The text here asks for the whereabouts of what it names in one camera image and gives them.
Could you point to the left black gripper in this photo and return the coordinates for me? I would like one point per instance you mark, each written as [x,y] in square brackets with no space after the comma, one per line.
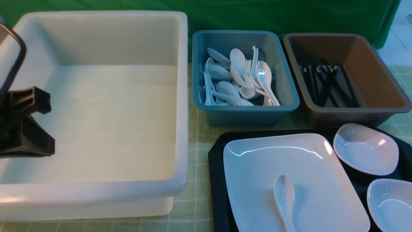
[27,138]

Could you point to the large white rectangular plate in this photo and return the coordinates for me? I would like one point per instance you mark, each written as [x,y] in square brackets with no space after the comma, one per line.
[324,198]

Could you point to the small white bowl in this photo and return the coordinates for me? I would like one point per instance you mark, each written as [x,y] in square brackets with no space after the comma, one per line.
[366,150]
[390,204]

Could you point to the large white plastic tub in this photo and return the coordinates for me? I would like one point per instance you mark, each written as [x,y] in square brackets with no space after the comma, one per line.
[119,116]

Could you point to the white soup spoon in bin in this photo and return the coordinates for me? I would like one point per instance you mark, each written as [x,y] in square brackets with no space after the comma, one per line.
[239,61]
[228,92]
[264,77]

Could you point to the teal plastic bin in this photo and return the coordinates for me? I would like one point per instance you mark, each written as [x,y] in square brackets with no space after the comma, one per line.
[211,64]

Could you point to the black chopstick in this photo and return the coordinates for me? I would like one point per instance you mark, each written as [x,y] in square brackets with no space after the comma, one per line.
[349,86]
[309,83]
[326,91]

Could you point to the brown plastic bin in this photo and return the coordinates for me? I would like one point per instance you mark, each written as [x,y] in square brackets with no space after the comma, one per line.
[378,93]

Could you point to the black serving tray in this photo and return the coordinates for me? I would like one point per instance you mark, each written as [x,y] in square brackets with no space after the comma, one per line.
[223,220]

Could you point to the green backdrop cloth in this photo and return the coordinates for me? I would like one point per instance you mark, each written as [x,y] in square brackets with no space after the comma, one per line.
[241,16]

